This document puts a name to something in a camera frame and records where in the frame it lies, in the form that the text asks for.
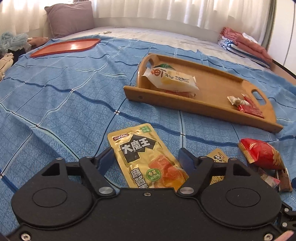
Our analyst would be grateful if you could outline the folded red and striped blankets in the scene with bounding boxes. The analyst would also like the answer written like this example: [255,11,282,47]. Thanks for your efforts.
[218,27,273,68]

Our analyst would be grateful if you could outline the light blue cloth bundle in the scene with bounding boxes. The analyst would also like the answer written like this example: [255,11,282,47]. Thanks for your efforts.
[0,32,28,54]

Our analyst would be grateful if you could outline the white flower cake packet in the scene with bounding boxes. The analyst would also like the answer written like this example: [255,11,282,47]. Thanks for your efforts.
[142,67,199,93]

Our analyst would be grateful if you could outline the wooden serving tray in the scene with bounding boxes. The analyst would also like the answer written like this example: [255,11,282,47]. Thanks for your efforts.
[123,53,283,133]

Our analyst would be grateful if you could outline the red square cracker packet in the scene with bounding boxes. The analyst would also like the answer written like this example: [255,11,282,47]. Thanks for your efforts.
[164,90,196,98]

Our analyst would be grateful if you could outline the yellow spicy strip packet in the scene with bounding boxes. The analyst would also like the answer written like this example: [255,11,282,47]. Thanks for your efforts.
[107,123,188,191]

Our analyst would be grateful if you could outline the green snack packet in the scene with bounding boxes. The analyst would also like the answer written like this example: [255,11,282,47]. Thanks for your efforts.
[154,63,175,70]

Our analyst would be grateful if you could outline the blue plaid bed sheet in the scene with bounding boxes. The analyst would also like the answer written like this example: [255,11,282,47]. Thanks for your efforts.
[1,36,295,234]

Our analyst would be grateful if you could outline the white sheer curtain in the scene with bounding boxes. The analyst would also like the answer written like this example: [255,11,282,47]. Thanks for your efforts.
[1,1,271,40]

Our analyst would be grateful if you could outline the white gold dotted snack packet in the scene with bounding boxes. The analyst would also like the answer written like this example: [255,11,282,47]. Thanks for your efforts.
[227,96,251,106]

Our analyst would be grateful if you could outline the brown peanut snack packet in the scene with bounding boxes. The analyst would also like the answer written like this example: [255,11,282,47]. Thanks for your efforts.
[276,168,292,192]

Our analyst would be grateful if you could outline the purple pillow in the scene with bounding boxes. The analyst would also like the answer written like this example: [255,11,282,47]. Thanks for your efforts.
[44,1,95,38]

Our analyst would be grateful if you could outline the red nut snack bag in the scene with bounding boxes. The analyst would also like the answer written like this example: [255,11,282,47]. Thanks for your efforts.
[238,138,285,170]

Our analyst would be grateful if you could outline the red plastic tray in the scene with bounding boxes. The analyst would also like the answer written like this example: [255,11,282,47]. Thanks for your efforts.
[30,39,101,58]

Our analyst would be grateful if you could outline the long red snack bar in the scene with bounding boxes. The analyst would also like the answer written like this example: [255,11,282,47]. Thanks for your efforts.
[238,94,264,118]

